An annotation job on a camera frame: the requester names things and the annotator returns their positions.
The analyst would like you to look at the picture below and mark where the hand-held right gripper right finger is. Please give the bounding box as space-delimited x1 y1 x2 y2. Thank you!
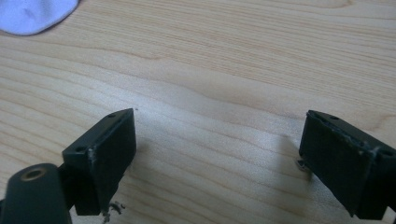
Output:
298 109 396 220

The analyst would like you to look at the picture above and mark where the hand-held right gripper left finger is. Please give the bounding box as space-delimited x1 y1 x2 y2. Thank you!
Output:
58 107 137 217

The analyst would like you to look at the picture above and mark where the light blue cloth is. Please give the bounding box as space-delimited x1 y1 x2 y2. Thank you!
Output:
0 0 80 36

